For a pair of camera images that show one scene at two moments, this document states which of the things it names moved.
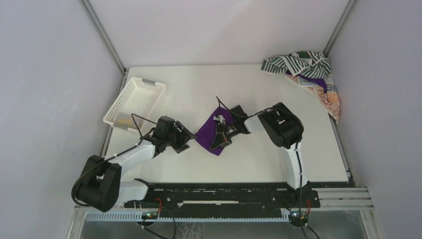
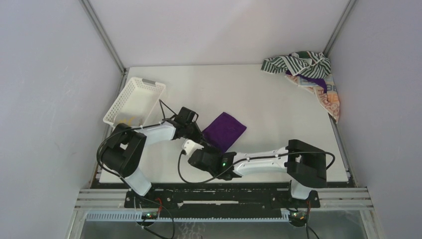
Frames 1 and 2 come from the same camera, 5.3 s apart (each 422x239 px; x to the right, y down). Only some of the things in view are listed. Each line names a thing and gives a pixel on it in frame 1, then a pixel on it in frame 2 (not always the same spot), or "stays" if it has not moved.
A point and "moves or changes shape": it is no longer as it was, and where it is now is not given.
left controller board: [149, 215] stays
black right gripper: [221, 132] to [207, 149]
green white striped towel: [308, 64] stays
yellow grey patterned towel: [124, 120] stays
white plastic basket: [135, 104] stays
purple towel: [205, 134] moves or changes shape
